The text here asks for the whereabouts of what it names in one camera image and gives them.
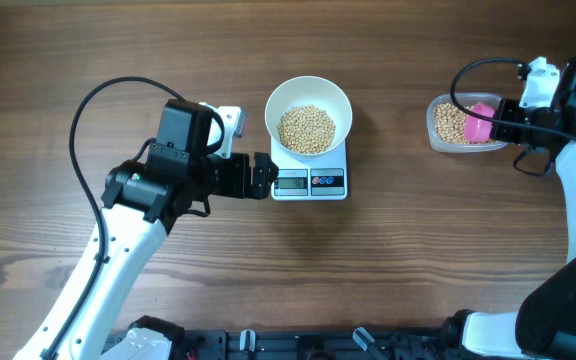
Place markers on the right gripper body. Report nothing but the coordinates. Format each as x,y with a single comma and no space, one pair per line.
509,110

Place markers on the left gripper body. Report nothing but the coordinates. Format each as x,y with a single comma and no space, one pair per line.
231,178

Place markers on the pink plastic scoop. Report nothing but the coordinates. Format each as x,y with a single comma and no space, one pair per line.
477,130

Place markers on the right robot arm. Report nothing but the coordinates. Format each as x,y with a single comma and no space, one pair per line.
544,327

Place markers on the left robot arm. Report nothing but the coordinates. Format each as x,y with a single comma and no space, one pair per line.
190,159

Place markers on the soybeans in white bowl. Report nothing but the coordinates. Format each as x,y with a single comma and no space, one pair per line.
306,130

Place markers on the white digital kitchen scale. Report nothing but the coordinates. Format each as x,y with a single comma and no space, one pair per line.
303,178

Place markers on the white bowl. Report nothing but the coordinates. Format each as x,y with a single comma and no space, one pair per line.
310,90

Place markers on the pile of soybeans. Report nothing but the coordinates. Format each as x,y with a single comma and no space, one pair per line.
449,123

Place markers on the clear plastic container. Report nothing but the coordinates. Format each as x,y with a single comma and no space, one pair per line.
438,145

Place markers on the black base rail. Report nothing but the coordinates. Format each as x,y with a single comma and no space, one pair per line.
252,345

